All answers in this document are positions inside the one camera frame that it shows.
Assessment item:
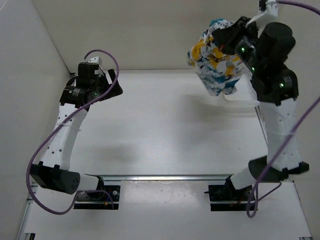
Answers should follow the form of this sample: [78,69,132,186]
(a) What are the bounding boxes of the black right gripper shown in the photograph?
[212,17,263,75]

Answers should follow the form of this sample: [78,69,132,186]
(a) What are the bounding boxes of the white yellow teal printed shorts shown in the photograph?
[187,18,246,97]

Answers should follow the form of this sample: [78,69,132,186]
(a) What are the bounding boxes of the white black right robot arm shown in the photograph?
[211,16,310,201]

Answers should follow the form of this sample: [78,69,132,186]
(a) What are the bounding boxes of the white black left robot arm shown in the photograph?
[30,57,123,200]

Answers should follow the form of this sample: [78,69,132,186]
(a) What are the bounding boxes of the white perforated plastic basket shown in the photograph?
[224,70,259,108]

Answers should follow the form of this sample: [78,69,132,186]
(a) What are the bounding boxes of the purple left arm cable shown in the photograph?
[27,49,120,215]

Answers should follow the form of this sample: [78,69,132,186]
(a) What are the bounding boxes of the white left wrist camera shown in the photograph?
[87,56,102,66]

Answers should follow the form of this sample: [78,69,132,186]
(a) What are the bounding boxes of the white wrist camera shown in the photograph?
[245,0,278,28]
[87,56,102,66]

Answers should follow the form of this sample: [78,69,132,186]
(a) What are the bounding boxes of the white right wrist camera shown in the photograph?
[245,0,278,28]

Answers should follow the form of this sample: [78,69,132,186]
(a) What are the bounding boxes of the aluminium table rail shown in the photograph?
[80,173,230,182]

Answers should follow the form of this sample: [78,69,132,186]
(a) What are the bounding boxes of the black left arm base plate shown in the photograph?
[73,185,121,210]

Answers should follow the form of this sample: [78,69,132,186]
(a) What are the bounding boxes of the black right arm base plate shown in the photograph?
[204,184,253,212]

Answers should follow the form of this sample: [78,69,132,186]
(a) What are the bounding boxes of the aluminium right side rail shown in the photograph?
[254,104,313,240]

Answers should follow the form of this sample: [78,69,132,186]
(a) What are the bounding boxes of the aluminium left side rail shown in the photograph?
[14,72,77,240]

